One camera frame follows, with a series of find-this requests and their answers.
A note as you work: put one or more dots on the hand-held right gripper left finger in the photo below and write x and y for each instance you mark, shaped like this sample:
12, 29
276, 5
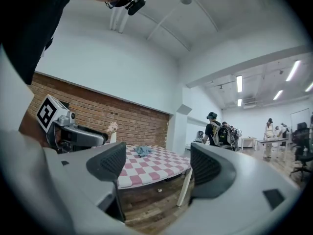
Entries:
107, 165

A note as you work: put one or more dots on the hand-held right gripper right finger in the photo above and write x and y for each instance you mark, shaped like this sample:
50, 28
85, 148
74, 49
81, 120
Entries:
212, 170

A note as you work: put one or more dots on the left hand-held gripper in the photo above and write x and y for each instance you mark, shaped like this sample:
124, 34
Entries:
49, 112

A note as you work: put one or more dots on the blue towel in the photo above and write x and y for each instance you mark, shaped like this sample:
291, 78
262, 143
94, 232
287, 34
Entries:
143, 150

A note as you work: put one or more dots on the person's left forearm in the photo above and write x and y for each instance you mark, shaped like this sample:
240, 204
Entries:
31, 128

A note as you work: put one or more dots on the white vase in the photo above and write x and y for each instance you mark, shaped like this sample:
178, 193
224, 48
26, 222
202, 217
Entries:
113, 138

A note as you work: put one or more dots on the pink flower bouquet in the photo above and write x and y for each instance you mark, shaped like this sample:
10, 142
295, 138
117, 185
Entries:
112, 127

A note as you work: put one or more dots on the white-legged dining table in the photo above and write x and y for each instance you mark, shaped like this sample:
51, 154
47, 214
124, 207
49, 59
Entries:
183, 192

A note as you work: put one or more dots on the black white backpack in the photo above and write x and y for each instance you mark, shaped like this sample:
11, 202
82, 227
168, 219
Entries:
223, 134

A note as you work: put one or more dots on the small white table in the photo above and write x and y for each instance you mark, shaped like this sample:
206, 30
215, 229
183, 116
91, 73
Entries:
248, 139

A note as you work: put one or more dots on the pink white checkered tablecloth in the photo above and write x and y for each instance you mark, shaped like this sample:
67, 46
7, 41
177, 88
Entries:
156, 166

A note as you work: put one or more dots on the dark long table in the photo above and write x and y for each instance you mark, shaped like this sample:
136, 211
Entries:
274, 140

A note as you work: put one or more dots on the ceiling tube light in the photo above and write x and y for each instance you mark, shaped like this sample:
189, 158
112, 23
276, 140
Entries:
293, 70
239, 83
309, 86
278, 95
239, 102

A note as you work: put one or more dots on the ceiling air conditioner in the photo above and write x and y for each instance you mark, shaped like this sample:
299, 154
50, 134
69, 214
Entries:
249, 103

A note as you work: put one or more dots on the black office chair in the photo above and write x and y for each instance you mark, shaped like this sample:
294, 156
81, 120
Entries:
302, 153

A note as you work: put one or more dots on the person's black shirt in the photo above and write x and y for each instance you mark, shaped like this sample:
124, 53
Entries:
29, 21

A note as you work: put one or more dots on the black head camera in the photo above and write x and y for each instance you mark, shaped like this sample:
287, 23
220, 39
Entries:
136, 5

